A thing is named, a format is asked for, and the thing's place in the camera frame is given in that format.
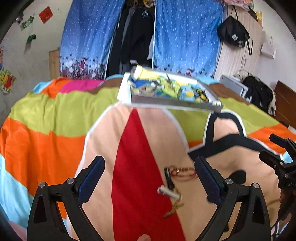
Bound grey claw hair clip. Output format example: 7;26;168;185
134;82;158;96

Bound winnie the pooh poster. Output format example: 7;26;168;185
0;67;16;93

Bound red cord bracelet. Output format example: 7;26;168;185
169;165;198;179

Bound blue dotted wardrobe curtain left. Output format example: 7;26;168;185
60;0;124;80

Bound small wooden side cabinet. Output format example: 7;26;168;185
49;48;60;79

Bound black hair clip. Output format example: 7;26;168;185
164;167;175;191

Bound person's right hand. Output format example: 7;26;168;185
276;188;296;232

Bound beige wooden wardrobe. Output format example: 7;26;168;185
214;6;263;80

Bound pink clothes on wardrobe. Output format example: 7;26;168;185
223;0;250;11

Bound black tote bag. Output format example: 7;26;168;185
217;6;253;56

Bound red diamond paper decoration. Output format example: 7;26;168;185
39;6;53;24

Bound blue dotted wardrobe curtain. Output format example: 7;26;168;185
152;1;224;77
60;0;124;80

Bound green hanging wall ornament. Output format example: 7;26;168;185
27;34;36;44

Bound dark hanging clothes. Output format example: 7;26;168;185
106;1;156;77

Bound brown wooden headboard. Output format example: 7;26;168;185
274;81;296;128

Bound pink fluffy blanket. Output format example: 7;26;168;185
9;221;27;241

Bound white paper gift bag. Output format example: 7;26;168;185
261;37;277;59

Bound grey shallow tray box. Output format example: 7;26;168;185
127;74;223;113

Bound colourful cartoon bed sheet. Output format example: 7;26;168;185
1;78;295;240

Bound black clothes pile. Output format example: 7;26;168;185
242;75;276;116

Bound person's left hand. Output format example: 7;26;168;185
137;234;151;241

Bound white small cabinet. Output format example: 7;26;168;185
219;75;252;103

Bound cartoon frog towel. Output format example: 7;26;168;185
128;65;214;103

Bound blue dotted wardrobe curtain right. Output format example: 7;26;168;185
152;1;224;77

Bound green wall sticker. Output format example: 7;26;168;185
21;16;35;31

